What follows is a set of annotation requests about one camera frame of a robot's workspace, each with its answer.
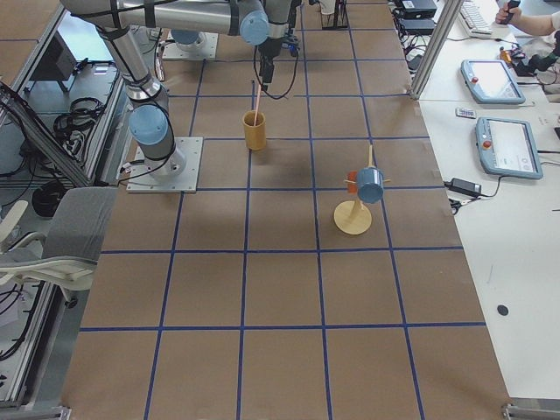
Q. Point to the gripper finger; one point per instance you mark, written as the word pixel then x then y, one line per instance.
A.
pixel 266 79

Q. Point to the person hand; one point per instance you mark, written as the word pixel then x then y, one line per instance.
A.
pixel 508 14

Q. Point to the grey office chair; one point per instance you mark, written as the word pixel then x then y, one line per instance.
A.
pixel 67 254

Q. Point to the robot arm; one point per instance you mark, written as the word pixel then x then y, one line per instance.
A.
pixel 265 25

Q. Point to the bamboo chopstick holder cup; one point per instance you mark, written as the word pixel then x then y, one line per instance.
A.
pixel 255 137

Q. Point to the teach pendant near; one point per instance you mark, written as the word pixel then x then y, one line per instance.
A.
pixel 507 147

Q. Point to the teach pendant far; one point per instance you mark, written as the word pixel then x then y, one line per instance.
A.
pixel 490 82

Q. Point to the black wire mug rack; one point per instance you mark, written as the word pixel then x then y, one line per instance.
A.
pixel 333 15

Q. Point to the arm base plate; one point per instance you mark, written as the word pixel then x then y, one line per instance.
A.
pixel 179 174
pixel 190 45

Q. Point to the blue cup on stand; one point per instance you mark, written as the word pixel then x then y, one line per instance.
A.
pixel 370 188

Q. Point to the wooden cup tree stand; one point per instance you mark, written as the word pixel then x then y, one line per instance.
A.
pixel 353 217

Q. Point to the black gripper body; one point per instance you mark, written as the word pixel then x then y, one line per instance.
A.
pixel 265 58

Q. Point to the orange cup on stand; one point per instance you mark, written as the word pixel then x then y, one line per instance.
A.
pixel 351 182

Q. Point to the aluminium frame post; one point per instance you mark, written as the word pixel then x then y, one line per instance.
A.
pixel 446 19

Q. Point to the teach pendant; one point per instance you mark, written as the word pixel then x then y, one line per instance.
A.
pixel 507 147
pixel 490 82

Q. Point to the black power adapter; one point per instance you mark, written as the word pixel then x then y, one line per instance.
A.
pixel 464 187

